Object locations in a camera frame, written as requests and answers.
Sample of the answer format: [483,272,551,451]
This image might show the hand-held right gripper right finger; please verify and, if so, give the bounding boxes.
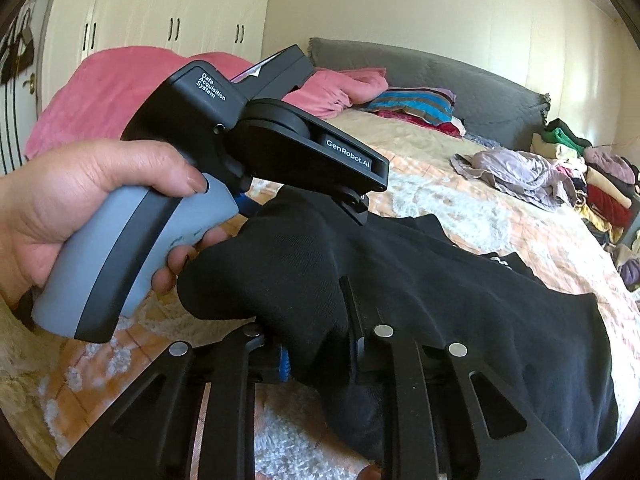
[339,275,588,480]

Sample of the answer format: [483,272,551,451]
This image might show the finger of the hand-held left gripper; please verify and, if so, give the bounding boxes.
[234,190,259,218]
[341,185,372,227]

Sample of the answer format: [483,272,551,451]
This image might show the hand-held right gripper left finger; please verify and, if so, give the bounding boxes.
[54,327,293,480]

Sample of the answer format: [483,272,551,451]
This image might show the black garment with orange cuffs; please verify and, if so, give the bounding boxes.
[176,187,621,466]

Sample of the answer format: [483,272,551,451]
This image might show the pile of mixed clothes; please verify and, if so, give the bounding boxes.
[530,117,640,292]

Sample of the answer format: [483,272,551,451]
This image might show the person's left hand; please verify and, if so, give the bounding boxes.
[0,139,238,311]

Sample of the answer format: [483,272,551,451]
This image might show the orange and white patterned blanket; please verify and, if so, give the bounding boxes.
[30,155,640,480]

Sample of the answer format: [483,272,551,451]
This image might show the striped colourful cloth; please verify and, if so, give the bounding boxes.
[357,87,467,139]

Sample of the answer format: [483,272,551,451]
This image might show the grey headboard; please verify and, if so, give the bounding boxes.
[307,37,552,153]

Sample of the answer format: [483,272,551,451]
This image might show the crumpled lilac grey garment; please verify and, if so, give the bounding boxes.
[450,147,581,212]

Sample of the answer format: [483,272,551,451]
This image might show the pink blanket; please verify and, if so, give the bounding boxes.
[24,46,391,161]

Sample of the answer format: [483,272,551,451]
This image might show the cream wardrobe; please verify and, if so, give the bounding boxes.
[42,0,273,111]

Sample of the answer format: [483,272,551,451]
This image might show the white door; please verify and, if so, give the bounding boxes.
[0,0,57,177]

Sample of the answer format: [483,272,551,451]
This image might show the dark hanging bag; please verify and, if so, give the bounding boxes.
[0,10,37,86]

